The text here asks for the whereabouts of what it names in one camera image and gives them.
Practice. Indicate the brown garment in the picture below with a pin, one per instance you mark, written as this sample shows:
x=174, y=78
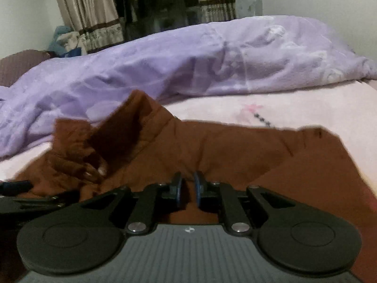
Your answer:
x=223, y=159

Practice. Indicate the person's left hand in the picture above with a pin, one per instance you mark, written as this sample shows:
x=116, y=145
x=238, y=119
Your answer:
x=88, y=171

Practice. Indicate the brown padded headboard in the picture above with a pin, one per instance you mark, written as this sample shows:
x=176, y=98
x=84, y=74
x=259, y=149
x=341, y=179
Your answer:
x=20, y=64

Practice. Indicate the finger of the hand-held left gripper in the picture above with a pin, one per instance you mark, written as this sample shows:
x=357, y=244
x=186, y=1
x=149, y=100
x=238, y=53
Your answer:
x=44, y=202
x=16, y=187

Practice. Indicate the pile of blue white clothes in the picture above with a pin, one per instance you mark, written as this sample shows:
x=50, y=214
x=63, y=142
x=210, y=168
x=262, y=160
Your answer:
x=66, y=41

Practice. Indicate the clear plastic bag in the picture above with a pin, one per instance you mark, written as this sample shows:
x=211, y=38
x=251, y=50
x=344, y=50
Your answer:
x=249, y=1

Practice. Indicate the pink printed bed sheet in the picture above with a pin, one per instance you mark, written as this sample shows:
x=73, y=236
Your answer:
x=309, y=106

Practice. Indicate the purple duvet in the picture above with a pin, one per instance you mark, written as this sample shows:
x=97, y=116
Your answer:
x=165, y=64

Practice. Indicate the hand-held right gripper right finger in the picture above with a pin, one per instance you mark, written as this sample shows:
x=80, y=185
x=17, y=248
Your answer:
x=198, y=189

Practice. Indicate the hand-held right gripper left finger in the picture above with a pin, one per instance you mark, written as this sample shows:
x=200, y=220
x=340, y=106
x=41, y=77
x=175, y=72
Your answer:
x=178, y=189

